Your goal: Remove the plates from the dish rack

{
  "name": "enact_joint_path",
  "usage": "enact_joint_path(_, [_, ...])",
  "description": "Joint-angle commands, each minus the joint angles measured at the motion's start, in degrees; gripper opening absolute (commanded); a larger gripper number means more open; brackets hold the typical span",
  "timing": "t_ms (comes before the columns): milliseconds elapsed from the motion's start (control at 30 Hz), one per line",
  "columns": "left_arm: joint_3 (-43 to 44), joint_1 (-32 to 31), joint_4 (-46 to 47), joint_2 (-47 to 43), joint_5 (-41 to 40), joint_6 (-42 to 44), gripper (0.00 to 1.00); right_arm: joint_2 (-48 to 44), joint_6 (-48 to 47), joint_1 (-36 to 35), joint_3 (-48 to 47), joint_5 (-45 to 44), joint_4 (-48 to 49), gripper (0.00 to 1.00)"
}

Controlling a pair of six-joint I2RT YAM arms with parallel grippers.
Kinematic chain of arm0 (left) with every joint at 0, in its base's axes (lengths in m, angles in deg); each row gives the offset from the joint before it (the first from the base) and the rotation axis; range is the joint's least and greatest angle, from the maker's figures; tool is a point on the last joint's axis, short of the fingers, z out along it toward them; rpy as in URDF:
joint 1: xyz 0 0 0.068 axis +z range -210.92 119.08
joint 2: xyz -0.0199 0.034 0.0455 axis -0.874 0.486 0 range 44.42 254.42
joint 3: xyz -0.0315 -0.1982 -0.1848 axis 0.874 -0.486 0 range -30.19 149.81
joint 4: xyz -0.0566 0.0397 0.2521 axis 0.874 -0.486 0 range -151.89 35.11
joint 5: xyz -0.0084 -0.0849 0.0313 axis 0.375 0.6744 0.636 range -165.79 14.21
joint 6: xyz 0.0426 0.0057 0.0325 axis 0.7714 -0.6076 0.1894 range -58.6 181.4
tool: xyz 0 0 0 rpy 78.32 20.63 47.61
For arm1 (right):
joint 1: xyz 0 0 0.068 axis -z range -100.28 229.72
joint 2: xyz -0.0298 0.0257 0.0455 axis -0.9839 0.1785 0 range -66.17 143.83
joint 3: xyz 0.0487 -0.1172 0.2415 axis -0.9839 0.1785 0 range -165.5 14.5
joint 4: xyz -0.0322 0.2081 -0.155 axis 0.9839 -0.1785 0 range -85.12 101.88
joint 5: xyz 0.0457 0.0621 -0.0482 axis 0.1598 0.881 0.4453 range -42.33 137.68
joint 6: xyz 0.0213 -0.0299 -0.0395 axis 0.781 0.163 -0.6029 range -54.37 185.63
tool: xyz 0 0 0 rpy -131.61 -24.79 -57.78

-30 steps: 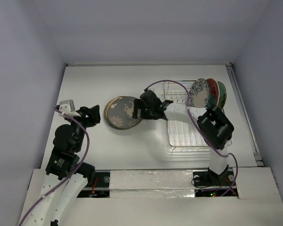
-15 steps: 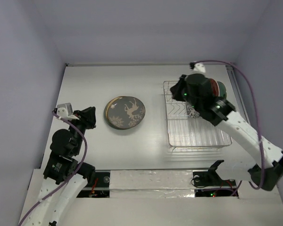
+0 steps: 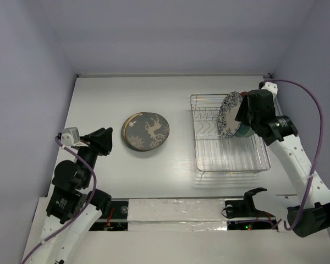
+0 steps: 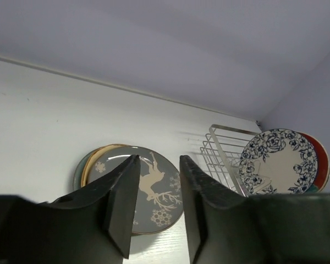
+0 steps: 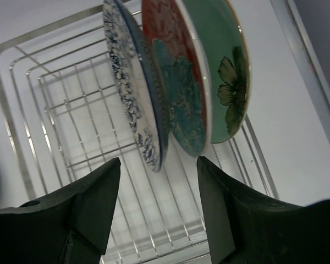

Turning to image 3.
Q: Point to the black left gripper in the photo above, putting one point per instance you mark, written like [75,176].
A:
[102,137]

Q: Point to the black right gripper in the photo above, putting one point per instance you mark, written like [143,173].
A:
[253,107]

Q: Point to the green floral plate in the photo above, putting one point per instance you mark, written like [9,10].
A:
[244,131]

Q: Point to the dark blue patterned plate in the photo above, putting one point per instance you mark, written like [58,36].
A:
[227,125]

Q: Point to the teal blue plate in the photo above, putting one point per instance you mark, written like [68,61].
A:
[140,149]

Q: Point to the grey crane pattern plate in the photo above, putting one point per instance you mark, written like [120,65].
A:
[147,130]

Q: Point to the beige bird plate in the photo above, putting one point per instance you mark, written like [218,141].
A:
[123,136]

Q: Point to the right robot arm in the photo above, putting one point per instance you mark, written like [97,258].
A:
[312,213]

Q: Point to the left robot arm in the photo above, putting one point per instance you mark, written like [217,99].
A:
[75,203]

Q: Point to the foil covered front panel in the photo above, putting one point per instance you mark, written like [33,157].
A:
[176,215]

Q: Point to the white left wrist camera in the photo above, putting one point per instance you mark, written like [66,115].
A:
[70,137]

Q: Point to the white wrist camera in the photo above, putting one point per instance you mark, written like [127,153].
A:
[70,137]
[269,86]

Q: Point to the right side aluminium rail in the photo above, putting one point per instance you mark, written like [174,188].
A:
[276,104]

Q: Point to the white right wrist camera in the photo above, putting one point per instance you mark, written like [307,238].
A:
[269,86]

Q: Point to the white back edge rail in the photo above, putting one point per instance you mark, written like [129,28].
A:
[119,75]

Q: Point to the metal wire dish rack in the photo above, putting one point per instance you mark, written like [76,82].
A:
[216,156]

